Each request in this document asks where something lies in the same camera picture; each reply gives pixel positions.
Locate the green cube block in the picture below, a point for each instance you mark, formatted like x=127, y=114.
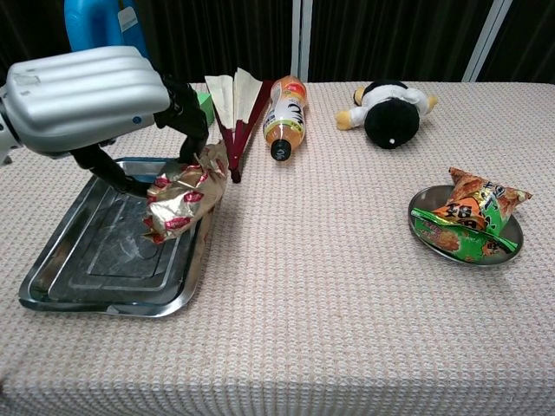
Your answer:
x=204, y=104

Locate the folding fan, dark red ribs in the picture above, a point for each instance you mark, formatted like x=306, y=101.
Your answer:
x=243, y=99

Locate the round steel plate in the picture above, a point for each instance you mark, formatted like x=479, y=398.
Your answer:
x=513, y=238

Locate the blue detergent pump bottle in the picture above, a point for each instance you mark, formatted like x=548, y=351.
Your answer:
x=95, y=21

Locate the black white plush toy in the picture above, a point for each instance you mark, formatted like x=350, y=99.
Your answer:
x=390, y=117

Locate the red gold snack packet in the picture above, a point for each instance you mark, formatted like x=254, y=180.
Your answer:
x=186, y=199

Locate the pink woven tablecloth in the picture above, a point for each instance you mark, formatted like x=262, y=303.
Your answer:
x=303, y=303

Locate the rectangular steel tray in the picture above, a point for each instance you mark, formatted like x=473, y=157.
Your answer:
x=104, y=260

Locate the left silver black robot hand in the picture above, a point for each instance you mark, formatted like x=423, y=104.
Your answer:
x=86, y=95

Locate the black pleated partition panel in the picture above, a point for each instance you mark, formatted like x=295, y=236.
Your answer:
x=30, y=26
x=390, y=34
x=217, y=34
x=533, y=34

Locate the green orange snack bag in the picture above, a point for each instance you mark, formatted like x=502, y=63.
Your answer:
x=468, y=216

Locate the grey aluminium partition post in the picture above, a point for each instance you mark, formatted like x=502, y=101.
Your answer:
x=300, y=39
x=486, y=39

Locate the orange drink plastic bottle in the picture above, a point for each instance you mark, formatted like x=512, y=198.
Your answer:
x=284, y=112

